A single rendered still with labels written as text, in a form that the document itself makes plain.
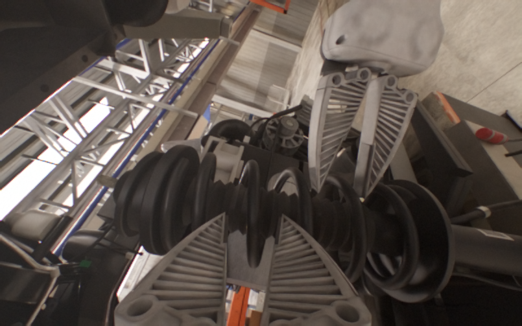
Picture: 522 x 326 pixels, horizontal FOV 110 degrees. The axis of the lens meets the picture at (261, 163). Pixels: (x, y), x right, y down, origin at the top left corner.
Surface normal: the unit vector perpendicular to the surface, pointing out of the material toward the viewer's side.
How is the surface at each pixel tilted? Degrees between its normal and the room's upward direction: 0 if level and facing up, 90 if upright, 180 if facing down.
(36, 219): 90
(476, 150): 0
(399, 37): 96
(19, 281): 124
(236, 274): 77
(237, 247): 90
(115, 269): 90
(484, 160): 0
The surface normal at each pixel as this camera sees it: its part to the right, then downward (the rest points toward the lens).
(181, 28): 0.44, 0.80
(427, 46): 0.12, 0.35
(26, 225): 0.25, -0.53
